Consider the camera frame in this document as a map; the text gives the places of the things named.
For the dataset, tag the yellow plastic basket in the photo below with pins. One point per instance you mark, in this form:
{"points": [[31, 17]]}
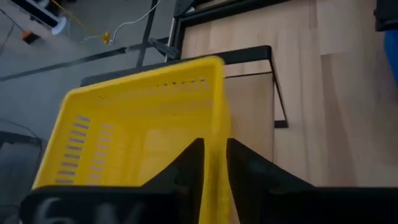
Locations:
{"points": [[140, 124]]}

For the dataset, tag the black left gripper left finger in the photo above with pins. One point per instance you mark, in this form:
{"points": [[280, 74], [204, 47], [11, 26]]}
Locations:
{"points": [[124, 205]]}

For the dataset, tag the wooden shelf with black legs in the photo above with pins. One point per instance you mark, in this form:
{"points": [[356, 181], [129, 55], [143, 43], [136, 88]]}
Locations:
{"points": [[248, 109]]}

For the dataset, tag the blue plastic basket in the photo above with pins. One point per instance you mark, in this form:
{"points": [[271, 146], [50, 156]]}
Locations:
{"points": [[392, 56]]}

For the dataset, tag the small orange black object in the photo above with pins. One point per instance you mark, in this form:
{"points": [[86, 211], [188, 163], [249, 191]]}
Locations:
{"points": [[30, 36]]}

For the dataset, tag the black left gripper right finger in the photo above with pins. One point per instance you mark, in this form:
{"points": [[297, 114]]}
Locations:
{"points": [[280, 202]]}

